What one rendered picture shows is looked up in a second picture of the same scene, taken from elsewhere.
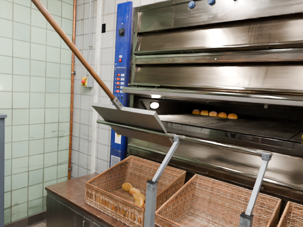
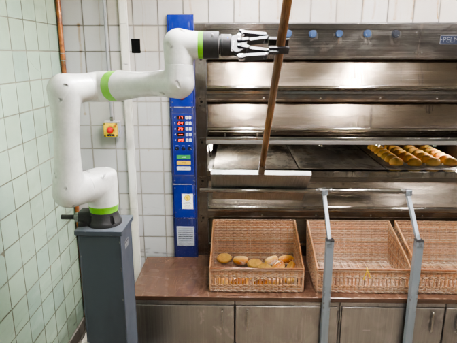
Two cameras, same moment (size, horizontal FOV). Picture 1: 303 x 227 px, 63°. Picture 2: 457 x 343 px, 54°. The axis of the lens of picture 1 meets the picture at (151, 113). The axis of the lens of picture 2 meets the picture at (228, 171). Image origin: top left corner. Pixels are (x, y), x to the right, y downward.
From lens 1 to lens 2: 185 cm
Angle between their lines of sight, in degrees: 38
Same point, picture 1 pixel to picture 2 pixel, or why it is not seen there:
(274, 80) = (379, 120)
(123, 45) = not seen: hidden behind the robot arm
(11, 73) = (21, 141)
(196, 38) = (296, 73)
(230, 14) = (334, 51)
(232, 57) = (339, 96)
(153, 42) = (234, 73)
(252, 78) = (360, 118)
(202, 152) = (310, 196)
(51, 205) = (146, 316)
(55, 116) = not seen: hidden behind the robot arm
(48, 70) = (47, 120)
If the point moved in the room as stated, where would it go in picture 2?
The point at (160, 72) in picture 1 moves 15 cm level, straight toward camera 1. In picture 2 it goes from (247, 111) to (263, 114)
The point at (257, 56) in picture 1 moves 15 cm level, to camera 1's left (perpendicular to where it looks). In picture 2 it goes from (363, 97) to (348, 99)
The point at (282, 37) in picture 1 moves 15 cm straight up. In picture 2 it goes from (387, 80) to (389, 55)
